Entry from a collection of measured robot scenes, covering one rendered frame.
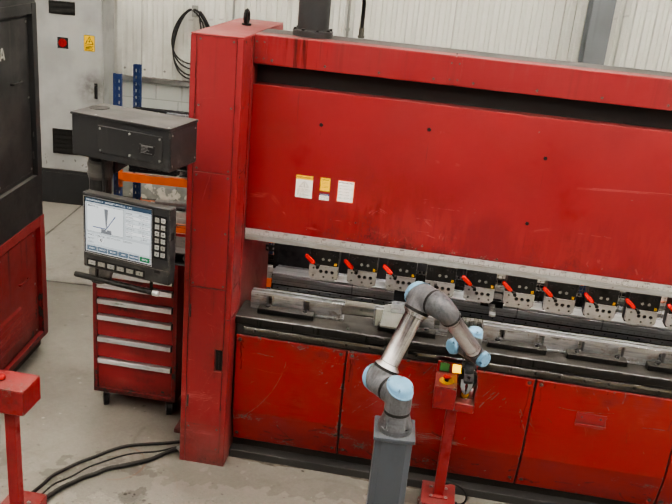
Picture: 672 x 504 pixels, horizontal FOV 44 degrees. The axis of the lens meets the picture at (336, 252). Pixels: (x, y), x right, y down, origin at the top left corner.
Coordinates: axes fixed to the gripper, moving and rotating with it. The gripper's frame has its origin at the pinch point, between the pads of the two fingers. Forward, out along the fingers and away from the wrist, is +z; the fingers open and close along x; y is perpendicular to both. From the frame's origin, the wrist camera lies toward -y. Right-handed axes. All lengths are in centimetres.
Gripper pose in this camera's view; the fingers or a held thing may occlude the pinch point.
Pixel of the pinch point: (465, 393)
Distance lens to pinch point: 418.2
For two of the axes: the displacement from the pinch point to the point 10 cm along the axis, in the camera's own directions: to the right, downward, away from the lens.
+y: 1.6, -4.1, 9.0
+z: -0.8, 9.0, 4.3
